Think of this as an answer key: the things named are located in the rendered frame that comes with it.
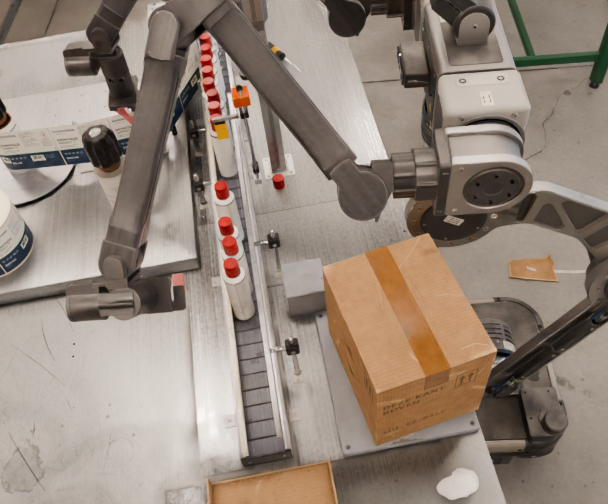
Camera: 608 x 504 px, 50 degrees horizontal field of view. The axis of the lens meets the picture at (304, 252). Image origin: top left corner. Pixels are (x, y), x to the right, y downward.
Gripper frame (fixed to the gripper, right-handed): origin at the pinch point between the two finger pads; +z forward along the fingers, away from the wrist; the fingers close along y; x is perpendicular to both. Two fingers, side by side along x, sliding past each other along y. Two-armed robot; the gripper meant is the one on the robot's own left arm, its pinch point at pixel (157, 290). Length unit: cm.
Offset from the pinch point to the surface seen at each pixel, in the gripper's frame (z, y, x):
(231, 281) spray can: 16.4, -11.8, 0.6
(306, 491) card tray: 8, -25, 45
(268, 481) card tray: 9.2, -17.2, 43.0
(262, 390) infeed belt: 17.4, -16.4, 25.6
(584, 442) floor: 96, -112, 71
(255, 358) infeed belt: 22.5, -14.7, 19.3
